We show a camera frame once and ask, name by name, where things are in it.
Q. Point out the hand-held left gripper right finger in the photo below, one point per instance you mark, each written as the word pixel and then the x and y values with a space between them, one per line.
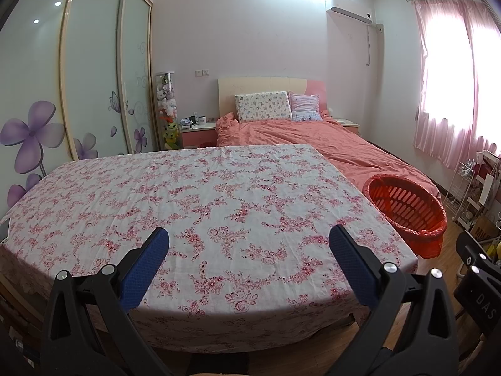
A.
pixel 352 270

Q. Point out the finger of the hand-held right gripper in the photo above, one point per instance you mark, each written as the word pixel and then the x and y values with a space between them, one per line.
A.
pixel 487 266
pixel 462 243

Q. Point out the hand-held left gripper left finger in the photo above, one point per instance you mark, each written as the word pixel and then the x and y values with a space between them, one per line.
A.
pixel 145 270

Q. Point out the red plastic basket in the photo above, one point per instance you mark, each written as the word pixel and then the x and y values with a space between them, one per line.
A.
pixel 407 207

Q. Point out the cardboard box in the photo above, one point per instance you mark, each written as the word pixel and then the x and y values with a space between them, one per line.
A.
pixel 483 229

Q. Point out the white red shelf unit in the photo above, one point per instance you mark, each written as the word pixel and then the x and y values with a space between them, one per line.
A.
pixel 489 180

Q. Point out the pink floral tablecloth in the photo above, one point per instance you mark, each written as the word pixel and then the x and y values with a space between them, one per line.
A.
pixel 195 188

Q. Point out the pink curtain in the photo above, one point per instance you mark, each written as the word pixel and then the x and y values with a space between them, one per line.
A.
pixel 434 133

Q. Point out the bed with salmon duvet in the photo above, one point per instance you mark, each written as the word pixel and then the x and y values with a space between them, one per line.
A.
pixel 313 141

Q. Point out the pink nightstand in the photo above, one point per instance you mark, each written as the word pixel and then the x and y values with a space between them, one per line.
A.
pixel 197 137
pixel 348 127

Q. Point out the white mug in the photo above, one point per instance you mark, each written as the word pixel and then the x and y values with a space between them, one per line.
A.
pixel 201 120

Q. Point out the clear plush toy display tube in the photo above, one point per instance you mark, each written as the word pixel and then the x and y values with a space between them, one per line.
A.
pixel 167 109

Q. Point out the striped pink pillow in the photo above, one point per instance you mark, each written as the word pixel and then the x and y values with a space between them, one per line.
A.
pixel 305 105

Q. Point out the floral print pillow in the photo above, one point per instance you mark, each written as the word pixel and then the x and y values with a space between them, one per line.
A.
pixel 262 107

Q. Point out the beige pink bed headboard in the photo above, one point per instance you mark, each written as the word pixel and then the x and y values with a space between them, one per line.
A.
pixel 258 85

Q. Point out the sliding wardrobe with purple flowers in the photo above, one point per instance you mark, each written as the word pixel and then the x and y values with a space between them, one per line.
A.
pixel 90 66

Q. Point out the white air conditioner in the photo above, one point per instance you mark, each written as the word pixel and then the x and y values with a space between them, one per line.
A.
pixel 348 8

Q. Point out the white wall socket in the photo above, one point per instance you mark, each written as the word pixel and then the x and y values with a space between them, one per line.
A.
pixel 202 72

